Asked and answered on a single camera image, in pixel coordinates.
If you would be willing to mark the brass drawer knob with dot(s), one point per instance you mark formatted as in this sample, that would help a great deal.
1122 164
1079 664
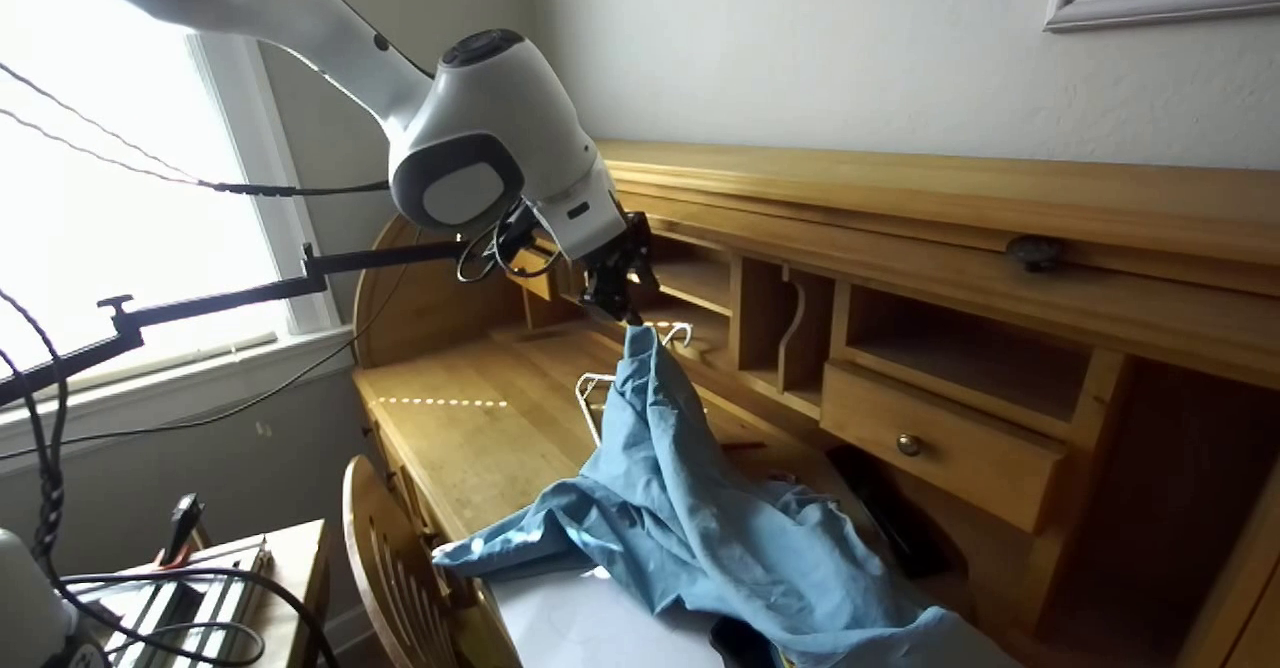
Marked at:
909 445

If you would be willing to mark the white sheet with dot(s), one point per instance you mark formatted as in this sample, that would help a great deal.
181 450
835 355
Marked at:
590 628

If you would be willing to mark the wooden drawer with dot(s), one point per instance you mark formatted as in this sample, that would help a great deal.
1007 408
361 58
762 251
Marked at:
950 448

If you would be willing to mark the wooden roll-top desk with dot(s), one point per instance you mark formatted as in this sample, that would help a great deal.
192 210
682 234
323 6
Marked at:
1000 218

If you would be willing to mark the wooden chair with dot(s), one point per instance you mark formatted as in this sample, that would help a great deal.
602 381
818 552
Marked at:
385 558

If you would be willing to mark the blue shirt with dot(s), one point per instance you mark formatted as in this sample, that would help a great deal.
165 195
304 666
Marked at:
700 538

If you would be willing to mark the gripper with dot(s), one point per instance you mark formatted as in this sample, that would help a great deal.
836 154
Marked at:
622 253

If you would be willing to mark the window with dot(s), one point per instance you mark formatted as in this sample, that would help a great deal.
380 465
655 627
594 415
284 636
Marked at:
110 228

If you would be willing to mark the black orange clamp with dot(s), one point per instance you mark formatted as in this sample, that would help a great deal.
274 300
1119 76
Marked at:
182 523

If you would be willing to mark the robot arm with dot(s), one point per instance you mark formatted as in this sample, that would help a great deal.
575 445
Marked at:
480 128

